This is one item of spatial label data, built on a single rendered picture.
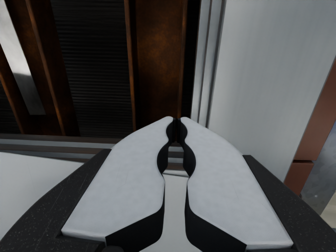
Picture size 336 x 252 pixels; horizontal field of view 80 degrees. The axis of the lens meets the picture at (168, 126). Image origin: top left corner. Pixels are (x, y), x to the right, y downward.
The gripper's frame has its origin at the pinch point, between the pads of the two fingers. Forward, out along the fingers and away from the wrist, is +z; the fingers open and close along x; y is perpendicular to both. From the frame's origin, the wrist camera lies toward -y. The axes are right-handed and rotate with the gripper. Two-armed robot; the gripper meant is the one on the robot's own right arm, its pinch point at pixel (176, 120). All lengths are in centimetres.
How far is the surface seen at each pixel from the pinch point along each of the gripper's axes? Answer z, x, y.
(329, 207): 91, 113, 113
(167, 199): 5.7, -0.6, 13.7
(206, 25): 8.1, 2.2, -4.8
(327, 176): 22.8, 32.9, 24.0
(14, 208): 5.7, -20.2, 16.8
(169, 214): 5.7, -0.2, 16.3
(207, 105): 7.0, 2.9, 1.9
